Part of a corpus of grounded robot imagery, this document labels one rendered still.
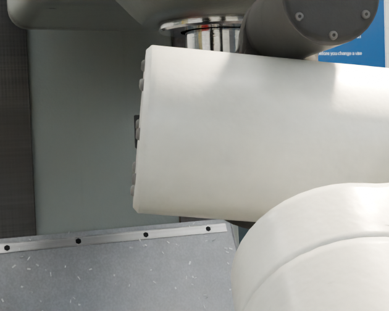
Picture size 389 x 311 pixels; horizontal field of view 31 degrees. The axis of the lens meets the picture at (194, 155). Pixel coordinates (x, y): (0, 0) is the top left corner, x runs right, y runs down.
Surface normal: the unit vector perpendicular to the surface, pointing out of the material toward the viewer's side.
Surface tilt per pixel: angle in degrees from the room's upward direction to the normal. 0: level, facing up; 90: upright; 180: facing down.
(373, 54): 90
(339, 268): 33
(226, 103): 70
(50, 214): 90
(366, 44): 90
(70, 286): 64
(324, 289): 39
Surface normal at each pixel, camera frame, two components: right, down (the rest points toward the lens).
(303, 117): 0.11, -0.25
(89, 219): 0.34, 0.04
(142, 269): 0.30, -0.42
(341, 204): -0.14, -0.84
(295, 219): -0.50, -0.73
